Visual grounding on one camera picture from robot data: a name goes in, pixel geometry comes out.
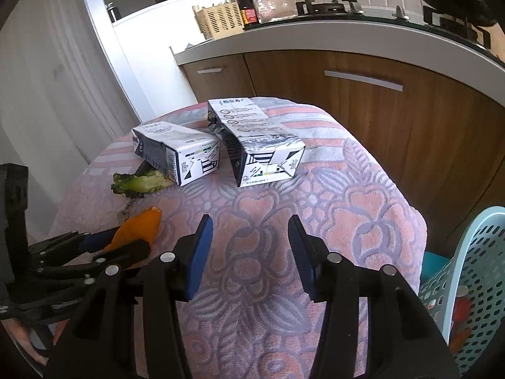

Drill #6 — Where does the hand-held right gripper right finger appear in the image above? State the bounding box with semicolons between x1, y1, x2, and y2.
287;214;460;379

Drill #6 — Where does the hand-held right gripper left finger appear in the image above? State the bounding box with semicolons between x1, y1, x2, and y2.
44;214;214;379

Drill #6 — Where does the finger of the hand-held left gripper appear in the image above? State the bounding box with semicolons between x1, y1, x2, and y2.
0;238;151;325
27;226;122;262

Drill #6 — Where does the light blue plastic basket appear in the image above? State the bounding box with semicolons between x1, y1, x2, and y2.
417;205;505;376

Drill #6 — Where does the person's left hand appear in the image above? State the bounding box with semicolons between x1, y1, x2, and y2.
13;322;55;366

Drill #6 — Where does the pink patterned tablecloth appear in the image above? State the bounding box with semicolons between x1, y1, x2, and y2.
49;97;429;379

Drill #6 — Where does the green vegetable scrap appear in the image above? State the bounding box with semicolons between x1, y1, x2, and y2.
111;168;175;197

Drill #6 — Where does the black and white milk carton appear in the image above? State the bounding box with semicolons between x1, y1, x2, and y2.
132;121;222;186
207;97;307;189

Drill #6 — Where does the wooden kitchen base cabinet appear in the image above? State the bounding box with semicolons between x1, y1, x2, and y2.
179;49;505;246

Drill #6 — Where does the beige slotted utensil basket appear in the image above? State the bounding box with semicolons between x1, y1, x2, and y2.
192;1;244;40

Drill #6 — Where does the dark sauce bottle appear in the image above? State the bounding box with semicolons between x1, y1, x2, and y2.
236;0;259;25

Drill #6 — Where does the black gas stove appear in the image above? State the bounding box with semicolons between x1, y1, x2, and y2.
242;0;495;49

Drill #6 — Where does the clear plastic bag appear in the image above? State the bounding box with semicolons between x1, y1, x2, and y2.
252;0;297;23

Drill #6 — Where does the long silver cabinet handle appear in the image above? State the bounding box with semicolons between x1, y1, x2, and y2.
324;69;404;92

